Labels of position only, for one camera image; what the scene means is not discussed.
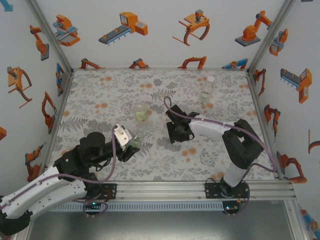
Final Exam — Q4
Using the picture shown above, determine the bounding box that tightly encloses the aluminium frame post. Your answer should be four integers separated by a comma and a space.
246, 0, 298, 75
283, 199, 310, 240
26, 0, 75, 74

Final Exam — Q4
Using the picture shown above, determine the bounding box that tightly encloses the clear bottle green white label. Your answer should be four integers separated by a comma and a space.
199, 80, 215, 103

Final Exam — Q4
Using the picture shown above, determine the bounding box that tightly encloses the perforated cable duct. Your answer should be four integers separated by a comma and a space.
49, 201, 224, 212

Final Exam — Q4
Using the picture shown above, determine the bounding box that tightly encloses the floral patterned table cover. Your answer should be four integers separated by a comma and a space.
46, 69, 278, 181

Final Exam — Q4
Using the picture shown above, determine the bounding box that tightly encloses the grey sheet metal tray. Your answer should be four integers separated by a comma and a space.
24, 199, 295, 240

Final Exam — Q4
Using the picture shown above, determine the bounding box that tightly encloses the clear bottle pale yellow label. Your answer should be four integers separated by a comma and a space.
133, 100, 149, 125

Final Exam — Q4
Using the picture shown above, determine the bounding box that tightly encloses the aluminium table edge rail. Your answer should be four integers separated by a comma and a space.
37, 71, 75, 181
245, 71, 285, 181
72, 66, 249, 72

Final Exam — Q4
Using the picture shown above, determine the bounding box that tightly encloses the wide aluminium frame rail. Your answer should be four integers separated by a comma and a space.
23, 180, 297, 201

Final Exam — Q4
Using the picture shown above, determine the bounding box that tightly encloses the controller board with LED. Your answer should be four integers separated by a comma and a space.
83, 199, 110, 219
222, 203, 241, 218

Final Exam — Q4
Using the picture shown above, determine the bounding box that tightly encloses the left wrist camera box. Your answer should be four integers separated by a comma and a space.
113, 124, 133, 147

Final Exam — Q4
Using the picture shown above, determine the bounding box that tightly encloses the clear bottle bright green label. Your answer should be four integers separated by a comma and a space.
126, 132, 144, 151

